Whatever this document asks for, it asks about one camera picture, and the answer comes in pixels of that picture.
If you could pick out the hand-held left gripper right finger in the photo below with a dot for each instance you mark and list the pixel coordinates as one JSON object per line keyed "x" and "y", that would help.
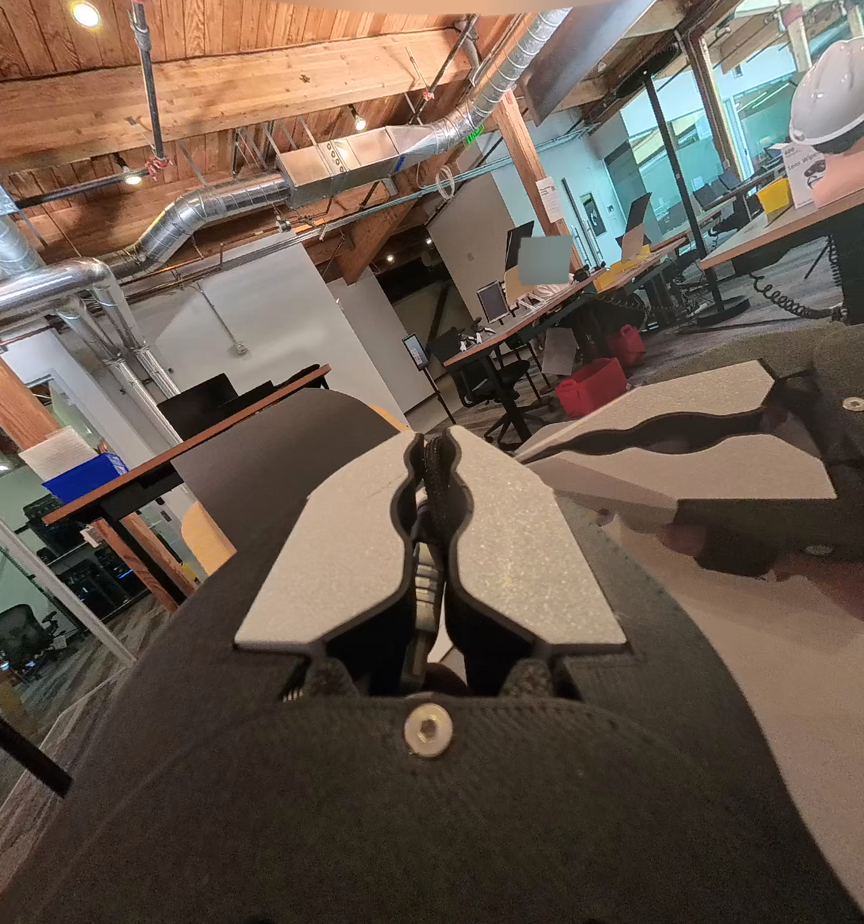
{"x": 533, "y": 570}

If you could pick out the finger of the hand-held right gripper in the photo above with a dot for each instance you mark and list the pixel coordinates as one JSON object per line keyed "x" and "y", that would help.
{"x": 735, "y": 476}
{"x": 677, "y": 393}

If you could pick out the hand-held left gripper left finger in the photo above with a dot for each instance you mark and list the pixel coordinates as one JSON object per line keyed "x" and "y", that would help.
{"x": 331, "y": 563}

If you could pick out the red bin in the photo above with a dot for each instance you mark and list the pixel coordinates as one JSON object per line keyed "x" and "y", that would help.
{"x": 590, "y": 386}
{"x": 627, "y": 345}

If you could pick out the grey sheet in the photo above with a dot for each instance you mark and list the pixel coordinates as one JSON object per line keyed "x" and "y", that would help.
{"x": 560, "y": 351}

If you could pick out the long wooden desk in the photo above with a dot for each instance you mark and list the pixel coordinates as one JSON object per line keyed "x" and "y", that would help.
{"x": 533, "y": 317}

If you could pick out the wooden desk with black legs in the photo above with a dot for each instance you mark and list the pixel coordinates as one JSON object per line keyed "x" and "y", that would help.
{"x": 778, "y": 234}

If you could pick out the black monitor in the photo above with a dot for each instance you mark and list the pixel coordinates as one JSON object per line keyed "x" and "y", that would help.
{"x": 197, "y": 408}
{"x": 518, "y": 244}

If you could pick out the small silver screen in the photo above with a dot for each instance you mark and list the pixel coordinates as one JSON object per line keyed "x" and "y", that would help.
{"x": 492, "y": 302}

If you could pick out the small yellow bin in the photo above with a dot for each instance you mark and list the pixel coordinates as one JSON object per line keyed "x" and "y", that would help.
{"x": 773, "y": 195}

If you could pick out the tablet on stand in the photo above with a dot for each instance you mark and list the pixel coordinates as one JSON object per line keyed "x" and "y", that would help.
{"x": 417, "y": 352}

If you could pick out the white paper sign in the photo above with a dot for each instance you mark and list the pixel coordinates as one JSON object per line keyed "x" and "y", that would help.
{"x": 551, "y": 198}

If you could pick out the blue bin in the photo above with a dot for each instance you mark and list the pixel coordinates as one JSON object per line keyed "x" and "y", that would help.
{"x": 85, "y": 478}

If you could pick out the white box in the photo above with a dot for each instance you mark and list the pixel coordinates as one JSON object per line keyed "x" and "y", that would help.
{"x": 56, "y": 451}

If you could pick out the black mesh office chair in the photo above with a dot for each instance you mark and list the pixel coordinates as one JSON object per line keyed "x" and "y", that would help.
{"x": 13, "y": 635}

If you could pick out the white hard hat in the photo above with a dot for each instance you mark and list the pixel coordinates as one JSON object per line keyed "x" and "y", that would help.
{"x": 840, "y": 86}

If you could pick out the smooth silver pipes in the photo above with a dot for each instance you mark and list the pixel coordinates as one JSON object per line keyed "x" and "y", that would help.
{"x": 49, "y": 289}

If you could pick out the ceiling spot light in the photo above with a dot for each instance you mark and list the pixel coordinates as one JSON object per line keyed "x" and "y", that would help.
{"x": 85, "y": 13}
{"x": 359, "y": 121}
{"x": 133, "y": 178}

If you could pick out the metal sprinkler pipe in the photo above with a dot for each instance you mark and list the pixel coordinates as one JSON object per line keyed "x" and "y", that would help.
{"x": 150, "y": 86}

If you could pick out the wooden desk with black frame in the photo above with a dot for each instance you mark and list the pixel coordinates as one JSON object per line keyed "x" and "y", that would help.
{"x": 186, "y": 449}

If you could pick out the dark wall frame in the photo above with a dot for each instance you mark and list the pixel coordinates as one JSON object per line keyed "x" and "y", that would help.
{"x": 592, "y": 214}

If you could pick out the rectangular metal duct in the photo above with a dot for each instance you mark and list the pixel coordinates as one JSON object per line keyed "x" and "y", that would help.
{"x": 338, "y": 166}

